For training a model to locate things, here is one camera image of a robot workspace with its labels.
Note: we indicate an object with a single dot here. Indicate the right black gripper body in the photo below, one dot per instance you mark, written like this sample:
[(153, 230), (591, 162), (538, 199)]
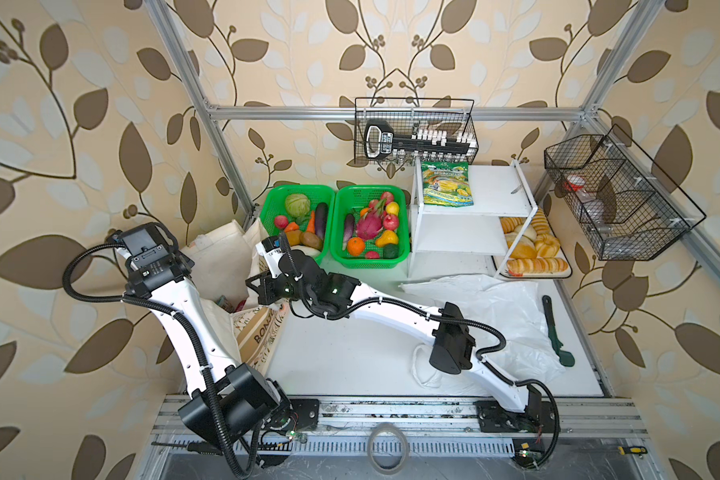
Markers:
[(283, 288)]

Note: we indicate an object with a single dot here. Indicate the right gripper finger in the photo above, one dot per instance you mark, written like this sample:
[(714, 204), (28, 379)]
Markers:
[(256, 296), (256, 280)]

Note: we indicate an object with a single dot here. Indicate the cream canvas tote bag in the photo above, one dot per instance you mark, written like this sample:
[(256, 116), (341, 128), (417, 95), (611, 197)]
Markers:
[(224, 258)]

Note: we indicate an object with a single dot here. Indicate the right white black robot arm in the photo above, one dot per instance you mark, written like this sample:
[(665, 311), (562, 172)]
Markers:
[(459, 345)]

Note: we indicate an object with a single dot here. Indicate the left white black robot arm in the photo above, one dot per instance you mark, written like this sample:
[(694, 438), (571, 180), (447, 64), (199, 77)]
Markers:
[(229, 400)]

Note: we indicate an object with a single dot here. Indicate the white plastic grocery bag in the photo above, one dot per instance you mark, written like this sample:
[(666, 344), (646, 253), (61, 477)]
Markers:
[(512, 308)]

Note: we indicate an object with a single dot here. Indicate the brown potato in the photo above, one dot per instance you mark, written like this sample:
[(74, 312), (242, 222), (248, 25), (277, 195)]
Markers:
[(311, 240)]

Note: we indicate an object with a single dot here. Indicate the orange fruit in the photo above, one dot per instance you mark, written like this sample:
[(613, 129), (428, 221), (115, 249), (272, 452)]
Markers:
[(356, 246)]

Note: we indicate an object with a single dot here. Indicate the dark purple eggplant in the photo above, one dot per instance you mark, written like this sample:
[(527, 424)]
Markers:
[(321, 219)]

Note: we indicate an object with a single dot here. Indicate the green cabbage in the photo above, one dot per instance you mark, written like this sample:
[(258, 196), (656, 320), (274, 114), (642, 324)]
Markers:
[(297, 206)]

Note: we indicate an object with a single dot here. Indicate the left green plastic basket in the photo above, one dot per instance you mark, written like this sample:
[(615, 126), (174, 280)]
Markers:
[(275, 220)]

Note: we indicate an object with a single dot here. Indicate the green plastic basket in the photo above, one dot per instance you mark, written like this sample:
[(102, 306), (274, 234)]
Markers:
[(356, 200), (275, 220)]

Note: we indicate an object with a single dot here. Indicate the small purple eggplant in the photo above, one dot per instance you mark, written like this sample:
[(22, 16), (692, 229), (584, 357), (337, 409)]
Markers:
[(348, 229)]

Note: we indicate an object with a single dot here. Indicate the pink dragon fruit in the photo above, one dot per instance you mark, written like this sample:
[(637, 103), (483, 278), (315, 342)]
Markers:
[(370, 224)]

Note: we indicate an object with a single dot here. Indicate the right green plastic basket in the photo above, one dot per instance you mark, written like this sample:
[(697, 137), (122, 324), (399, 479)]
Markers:
[(356, 200)]

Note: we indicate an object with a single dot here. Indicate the dark green avocado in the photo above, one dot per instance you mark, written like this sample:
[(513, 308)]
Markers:
[(390, 251)]

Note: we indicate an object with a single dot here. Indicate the yellow pear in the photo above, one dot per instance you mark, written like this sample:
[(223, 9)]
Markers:
[(388, 237)]

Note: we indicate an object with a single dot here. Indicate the red apple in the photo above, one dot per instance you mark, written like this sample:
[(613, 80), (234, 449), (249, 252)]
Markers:
[(391, 222)]

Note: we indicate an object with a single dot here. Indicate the yellow lemon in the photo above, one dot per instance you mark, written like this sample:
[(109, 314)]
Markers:
[(392, 208)]

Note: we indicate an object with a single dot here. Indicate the left yellow black screwdriver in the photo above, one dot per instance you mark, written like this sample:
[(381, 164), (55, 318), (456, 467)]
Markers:
[(201, 447)]

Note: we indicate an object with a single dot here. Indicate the yellow black screwdriver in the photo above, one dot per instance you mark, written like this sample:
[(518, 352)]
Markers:
[(638, 451), (201, 447)]

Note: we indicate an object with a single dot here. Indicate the yellow green snack bag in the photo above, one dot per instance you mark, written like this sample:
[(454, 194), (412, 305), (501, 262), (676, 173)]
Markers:
[(446, 184)]

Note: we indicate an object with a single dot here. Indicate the roll of clear tape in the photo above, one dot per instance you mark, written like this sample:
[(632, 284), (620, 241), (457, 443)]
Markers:
[(387, 449)]

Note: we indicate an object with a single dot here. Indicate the white two-tier shelf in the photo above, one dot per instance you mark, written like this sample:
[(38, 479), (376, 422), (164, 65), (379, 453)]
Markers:
[(498, 191)]

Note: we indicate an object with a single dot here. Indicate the right yellow black screwdriver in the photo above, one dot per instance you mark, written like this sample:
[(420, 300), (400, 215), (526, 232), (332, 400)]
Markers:
[(638, 451)]

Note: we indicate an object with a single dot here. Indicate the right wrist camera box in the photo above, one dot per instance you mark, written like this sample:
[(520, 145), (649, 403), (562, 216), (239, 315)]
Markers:
[(270, 252)]

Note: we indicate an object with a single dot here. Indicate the back black wire basket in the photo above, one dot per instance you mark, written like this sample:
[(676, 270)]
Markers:
[(403, 130)]

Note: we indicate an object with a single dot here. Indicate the black wire basket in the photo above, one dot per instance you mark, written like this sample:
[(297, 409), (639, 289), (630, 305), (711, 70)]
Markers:
[(629, 206), (403, 130)]

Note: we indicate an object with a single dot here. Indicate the green handled tool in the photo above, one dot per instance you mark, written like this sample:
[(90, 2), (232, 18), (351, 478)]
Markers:
[(566, 358)]

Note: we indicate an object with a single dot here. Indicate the right black wire basket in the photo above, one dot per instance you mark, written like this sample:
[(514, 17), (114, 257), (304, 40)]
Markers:
[(629, 206)]

